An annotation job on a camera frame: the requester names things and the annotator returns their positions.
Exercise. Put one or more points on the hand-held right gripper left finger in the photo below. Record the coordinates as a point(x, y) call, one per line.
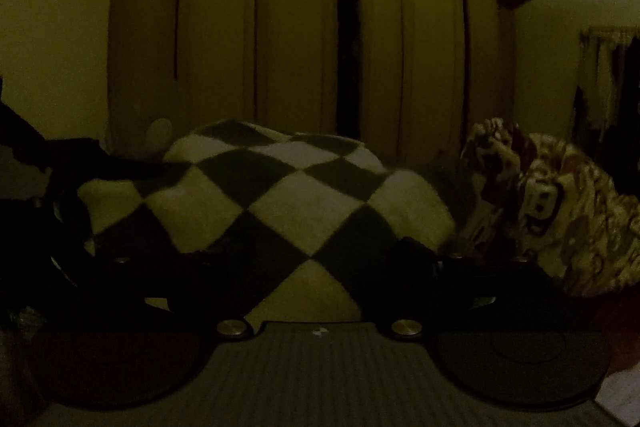
point(195, 277)

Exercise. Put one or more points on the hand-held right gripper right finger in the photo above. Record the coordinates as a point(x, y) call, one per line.
point(450, 277)

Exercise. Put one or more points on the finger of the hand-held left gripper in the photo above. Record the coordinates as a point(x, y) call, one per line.
point(115, 162)

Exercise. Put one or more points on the black and white checkered cloth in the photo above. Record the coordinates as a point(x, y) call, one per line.
point(300, 207)

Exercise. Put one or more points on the hanging clothes on rack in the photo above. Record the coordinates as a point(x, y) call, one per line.
point(607, 82)

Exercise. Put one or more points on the pale round object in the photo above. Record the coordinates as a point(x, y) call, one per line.
point(159, 134)

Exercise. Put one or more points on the patterned brown and cream blanket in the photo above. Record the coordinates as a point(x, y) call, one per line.
point(565, 207)

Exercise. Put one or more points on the dark red cloth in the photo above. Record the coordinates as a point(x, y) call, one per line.
point(620, 332)

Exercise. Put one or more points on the white printed bed sheet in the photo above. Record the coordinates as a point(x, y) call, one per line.
point(622, 399)

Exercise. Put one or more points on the wooden wardrobe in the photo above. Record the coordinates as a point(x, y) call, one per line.
point(310, 22)

